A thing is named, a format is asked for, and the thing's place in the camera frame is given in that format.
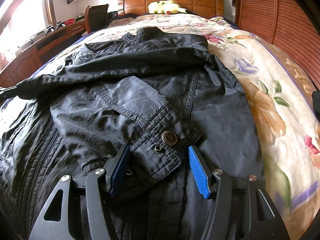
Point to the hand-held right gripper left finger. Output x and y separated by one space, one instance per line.
120 170

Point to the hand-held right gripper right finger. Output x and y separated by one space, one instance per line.
197 172

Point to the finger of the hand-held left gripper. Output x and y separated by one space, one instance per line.
7 93

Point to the black jacket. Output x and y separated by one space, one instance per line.
150 92

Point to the wooden desk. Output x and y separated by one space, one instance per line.
37 55

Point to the black metal device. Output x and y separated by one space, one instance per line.
53 27

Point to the window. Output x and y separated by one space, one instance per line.
15 12

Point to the red basket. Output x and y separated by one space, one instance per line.
69 20

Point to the metal pot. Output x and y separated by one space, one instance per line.
80 15

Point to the floral blanket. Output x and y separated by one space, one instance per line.
262 80

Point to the wooden chair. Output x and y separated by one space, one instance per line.
96 17

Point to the dark pillow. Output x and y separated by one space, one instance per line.
117 15

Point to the dark cloth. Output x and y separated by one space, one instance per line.
316 105

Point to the yellow plush toy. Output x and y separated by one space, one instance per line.
165 7

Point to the wooden bed headboard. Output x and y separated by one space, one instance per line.
175 0

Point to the wooden wardrobe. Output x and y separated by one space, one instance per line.
287 17

